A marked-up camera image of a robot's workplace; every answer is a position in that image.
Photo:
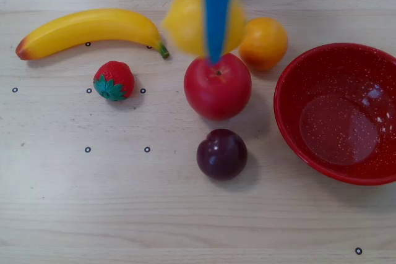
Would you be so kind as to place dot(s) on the dark purple toy plum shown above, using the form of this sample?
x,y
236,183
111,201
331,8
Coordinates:
x,y
221,155

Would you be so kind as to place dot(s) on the orange toy peach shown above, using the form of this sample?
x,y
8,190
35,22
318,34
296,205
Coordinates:
x,y
263,44

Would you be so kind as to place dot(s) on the red toy apple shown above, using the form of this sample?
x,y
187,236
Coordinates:
x,y
216,94

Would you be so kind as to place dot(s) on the yellow toy lemon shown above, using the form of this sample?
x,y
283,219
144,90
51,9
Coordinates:
x,y
185,26

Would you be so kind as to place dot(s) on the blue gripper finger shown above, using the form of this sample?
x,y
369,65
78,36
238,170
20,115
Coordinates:
x,y
216,13

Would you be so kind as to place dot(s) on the yellow toy banana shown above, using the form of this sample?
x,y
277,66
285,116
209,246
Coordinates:
x,y
86,27

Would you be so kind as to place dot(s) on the red speckled bowl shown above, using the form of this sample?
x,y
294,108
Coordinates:
x,y
334,128

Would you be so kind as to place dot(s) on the red toy strawberry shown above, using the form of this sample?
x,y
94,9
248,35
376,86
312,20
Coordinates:
x,y
116,75

